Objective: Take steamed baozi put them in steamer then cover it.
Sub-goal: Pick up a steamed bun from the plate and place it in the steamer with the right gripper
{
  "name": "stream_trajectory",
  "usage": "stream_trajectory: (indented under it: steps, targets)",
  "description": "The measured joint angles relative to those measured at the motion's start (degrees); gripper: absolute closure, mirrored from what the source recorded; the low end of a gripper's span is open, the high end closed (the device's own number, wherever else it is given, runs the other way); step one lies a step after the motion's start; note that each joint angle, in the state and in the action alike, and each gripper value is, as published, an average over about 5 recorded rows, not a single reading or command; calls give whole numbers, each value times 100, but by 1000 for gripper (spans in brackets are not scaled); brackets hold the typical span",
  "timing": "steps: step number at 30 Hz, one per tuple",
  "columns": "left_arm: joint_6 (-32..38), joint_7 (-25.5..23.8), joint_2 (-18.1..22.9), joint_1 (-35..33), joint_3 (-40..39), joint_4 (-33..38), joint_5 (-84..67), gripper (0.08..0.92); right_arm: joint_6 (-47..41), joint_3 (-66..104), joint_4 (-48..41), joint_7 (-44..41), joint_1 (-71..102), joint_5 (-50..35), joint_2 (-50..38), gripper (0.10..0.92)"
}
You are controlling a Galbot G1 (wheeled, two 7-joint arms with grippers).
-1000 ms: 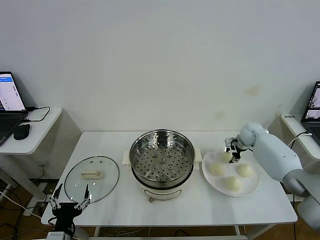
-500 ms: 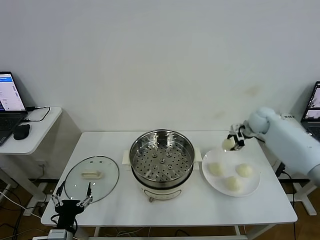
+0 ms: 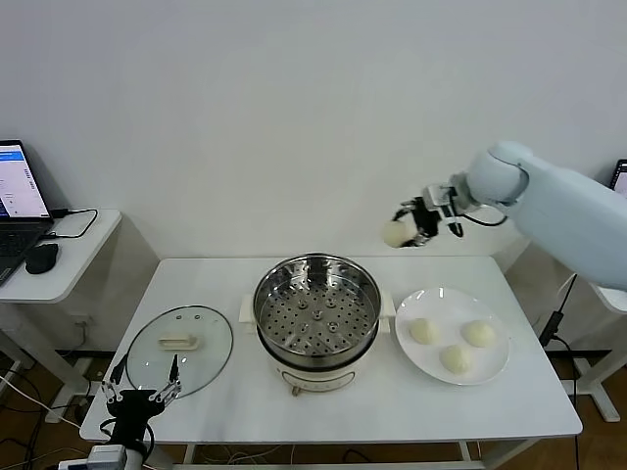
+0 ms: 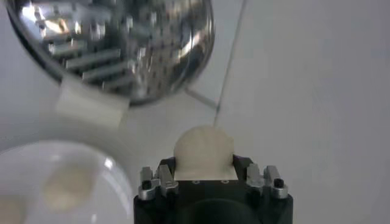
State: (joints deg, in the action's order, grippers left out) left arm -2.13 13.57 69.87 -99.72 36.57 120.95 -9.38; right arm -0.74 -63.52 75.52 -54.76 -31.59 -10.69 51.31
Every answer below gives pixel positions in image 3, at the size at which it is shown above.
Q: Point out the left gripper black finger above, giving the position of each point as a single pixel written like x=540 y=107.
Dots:
x=113 y=382
x=172 y=382

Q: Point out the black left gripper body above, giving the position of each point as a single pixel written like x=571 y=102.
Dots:
x=132 y=411

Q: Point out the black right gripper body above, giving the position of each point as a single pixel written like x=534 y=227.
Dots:
x=426 y=218

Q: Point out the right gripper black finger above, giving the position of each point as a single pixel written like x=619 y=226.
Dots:
x=419 y=240
x=404 y=207

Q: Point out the white steamed baozi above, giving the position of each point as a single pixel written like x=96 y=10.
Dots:
x=456 y=360
x=424 y=331
x=479 y=334
x=393 y=234

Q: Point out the glass pot lid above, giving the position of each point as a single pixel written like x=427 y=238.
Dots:
x=196 y=362

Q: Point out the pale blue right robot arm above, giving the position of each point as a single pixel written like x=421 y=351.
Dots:
x=563 y=205

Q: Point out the stainless steel steamer basket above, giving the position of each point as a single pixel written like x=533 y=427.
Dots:
x=289 y=318

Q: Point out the white side table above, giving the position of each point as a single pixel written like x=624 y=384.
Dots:
x=612 y=299
x=73 y=264

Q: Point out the white round plate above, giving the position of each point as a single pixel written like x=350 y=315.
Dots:
x=490 y=362

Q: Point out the black computer mouse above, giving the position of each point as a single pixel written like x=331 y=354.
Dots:
x=43 y=258

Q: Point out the black laptop dark screen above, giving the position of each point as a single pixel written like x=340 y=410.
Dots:
x=621 y=183

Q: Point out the black laptop white-blue screen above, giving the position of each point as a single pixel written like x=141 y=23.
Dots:
x=19 y=181

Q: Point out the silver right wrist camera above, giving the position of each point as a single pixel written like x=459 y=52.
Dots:
x=437 y=196

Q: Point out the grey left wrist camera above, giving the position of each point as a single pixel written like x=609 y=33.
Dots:
x=103 y=456

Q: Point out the white wall socket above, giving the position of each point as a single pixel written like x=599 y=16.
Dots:
x=83 y=323

